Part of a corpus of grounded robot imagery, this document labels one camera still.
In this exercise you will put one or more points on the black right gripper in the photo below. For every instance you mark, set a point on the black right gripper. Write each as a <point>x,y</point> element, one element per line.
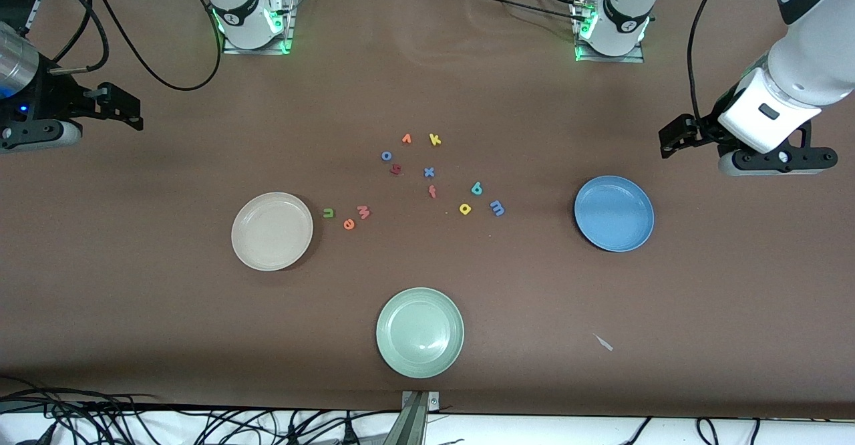
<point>50,94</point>

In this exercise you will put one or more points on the blue foam letter m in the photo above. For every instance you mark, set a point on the blue foam letter m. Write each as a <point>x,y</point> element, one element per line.
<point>497,208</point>

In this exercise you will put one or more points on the teal foam letter b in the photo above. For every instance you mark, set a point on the teal foam letter b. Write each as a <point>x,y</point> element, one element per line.
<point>479,185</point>

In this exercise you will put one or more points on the pink foam letter w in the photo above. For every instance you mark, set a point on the pink foam letter w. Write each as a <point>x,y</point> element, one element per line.
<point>363,212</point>

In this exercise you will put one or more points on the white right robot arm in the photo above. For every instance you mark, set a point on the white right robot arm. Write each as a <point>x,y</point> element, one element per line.
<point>247,11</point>

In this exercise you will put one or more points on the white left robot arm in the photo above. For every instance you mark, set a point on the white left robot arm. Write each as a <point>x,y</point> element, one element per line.
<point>808,51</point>

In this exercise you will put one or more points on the blue round plate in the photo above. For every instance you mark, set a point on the blue round plate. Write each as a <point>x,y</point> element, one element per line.
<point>614,213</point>

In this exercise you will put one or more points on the brown table cover sheet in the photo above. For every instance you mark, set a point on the brown table cover sheet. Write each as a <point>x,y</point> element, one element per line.
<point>133,298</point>

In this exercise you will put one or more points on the beige round plate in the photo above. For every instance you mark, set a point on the beige round plate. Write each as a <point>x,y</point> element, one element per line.
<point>272,231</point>

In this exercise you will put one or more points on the small white paper scrap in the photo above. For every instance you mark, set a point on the small white paper scrap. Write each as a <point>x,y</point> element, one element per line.
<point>604,343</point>

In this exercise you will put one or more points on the green round plate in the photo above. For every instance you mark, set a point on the green round plate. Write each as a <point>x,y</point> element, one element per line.
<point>419,333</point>

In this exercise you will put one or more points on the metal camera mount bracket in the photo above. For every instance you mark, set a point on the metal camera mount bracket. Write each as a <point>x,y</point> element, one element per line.
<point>414,425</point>

